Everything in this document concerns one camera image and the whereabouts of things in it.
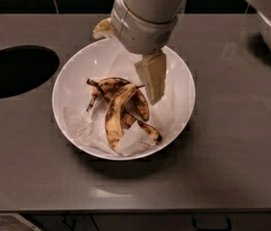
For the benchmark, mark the spotted banana peel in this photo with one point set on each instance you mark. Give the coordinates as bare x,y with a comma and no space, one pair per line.
117,92

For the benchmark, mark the black round countertop hole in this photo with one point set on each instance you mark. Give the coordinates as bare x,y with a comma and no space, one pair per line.
25,67

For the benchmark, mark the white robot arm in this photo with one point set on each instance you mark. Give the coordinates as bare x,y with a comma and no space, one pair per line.
222,6

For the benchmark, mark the black drawer handle right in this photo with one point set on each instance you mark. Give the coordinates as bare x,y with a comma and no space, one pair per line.
211,224

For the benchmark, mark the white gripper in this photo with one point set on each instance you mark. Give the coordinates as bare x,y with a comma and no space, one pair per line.
138,33

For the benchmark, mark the white paper napkin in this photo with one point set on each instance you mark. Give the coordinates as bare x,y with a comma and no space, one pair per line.
86,129

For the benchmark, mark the white ceramic bowl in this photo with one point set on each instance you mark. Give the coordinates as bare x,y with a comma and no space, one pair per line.
182,80

